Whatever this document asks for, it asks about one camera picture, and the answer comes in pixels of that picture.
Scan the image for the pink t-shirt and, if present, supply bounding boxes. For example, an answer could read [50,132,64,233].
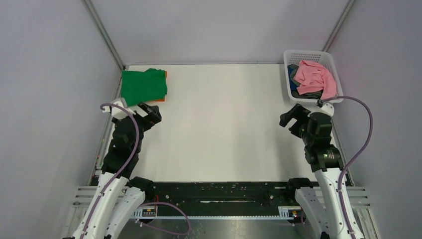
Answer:
[294,60,337,100]

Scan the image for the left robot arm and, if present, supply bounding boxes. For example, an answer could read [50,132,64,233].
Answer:
[71,99,162,239]

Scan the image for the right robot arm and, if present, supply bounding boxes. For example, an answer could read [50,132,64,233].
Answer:
[280,103,364,239]

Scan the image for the blue t-shirt in basket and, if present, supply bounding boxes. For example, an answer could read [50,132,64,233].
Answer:
[287,64,300,91]

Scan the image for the folded green t-shirt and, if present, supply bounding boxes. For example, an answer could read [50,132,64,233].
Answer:
[121,68,165,107]

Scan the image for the folded orange t-shirt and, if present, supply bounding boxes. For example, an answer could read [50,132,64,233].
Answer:
[155,71,168,102]

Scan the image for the white plastic basket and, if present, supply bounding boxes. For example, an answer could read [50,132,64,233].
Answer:
[284,50,343,106]

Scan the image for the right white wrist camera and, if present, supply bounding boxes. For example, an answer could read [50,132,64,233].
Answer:
[316,100,334,117]

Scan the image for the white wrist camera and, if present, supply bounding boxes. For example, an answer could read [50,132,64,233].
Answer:
[316,100,334,117]
[100,98,136,120]

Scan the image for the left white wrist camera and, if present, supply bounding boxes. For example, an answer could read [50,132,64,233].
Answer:
[100,98,136,120]

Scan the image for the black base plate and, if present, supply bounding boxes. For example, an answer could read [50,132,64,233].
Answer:
[138,182,299,216]

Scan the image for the white slotted cable duct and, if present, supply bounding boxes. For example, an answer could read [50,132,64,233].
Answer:
[130,206,302,220]

